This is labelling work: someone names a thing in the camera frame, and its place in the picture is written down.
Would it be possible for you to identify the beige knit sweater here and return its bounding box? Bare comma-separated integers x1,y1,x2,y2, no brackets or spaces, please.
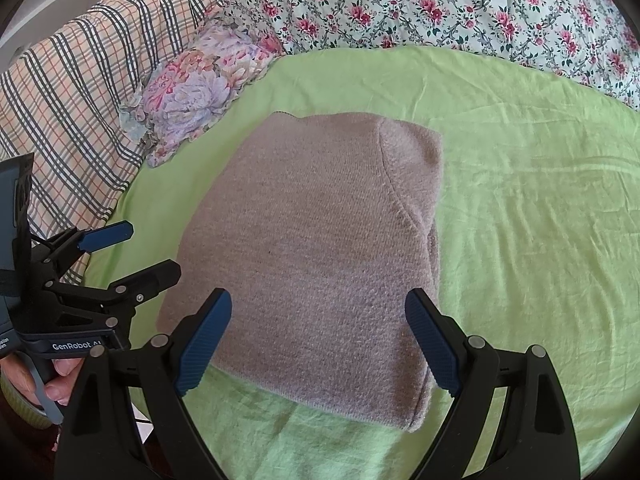
156,113,444,431

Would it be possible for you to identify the purple pink floral pillow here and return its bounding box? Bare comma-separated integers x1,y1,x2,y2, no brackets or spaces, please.
119,20,281,167

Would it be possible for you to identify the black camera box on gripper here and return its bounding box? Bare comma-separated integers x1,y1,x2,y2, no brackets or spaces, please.
0,154,34,358

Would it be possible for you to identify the dark red sleeve green cuff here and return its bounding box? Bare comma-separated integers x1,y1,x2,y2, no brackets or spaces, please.
1,358,60,479

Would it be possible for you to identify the white pink floral quilt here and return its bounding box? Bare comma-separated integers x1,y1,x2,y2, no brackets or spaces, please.
224,0,639,107

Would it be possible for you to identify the light green bed sheet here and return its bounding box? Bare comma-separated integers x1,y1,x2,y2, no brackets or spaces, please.
85,47,639,474

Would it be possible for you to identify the plaid checked blanket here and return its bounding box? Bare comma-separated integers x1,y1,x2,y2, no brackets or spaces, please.
0,0,234,286

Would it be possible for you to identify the person's left hand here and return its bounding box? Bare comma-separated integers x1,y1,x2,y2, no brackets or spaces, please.
0,353,84,409

